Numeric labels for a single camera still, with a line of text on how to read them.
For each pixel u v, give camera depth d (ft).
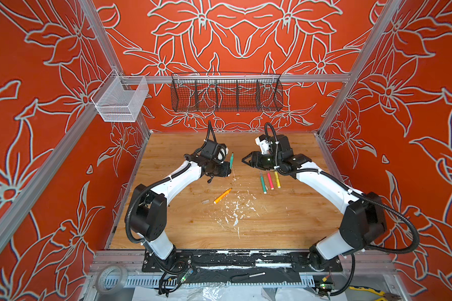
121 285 2.28
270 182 3.14
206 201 2.95
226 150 2.67
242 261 2.44
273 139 2.08
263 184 3.11
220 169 2.46
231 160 2.87
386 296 2.15
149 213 1.49
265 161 2.34
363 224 1.38
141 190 1.48
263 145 2.49
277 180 3.17
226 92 3.20
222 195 3.02
